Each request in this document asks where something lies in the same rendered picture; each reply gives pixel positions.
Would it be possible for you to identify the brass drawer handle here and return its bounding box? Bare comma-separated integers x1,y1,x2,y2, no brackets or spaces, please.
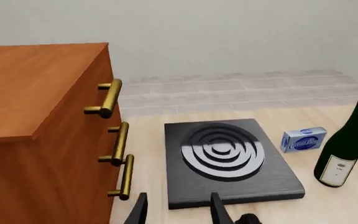
107,153,135,201
98,121,130,167
83,78,123,119

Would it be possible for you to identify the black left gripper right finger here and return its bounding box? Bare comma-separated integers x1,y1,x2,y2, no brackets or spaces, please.
209,192,234,224

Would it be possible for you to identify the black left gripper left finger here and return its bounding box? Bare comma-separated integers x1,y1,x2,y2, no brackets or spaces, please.
123,192,149,224

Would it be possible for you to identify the flat black stove plate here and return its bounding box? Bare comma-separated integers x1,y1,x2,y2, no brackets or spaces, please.
164,118,306,210

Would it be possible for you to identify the dark green wine bottle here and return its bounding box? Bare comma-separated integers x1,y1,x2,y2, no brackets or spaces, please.
313,89,358,188

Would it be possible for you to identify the blue printed food box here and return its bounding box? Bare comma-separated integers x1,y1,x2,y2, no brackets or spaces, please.
279,126,328,154

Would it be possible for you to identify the wooden cabinet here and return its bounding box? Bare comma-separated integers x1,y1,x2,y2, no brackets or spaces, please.
0,42,127,224

